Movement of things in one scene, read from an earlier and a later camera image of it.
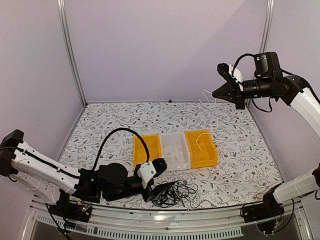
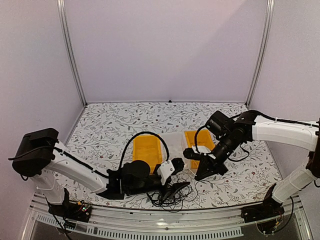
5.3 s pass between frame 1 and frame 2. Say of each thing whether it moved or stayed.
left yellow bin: stayed
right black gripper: moved
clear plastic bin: stayed
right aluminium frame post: stayed
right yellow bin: stayed
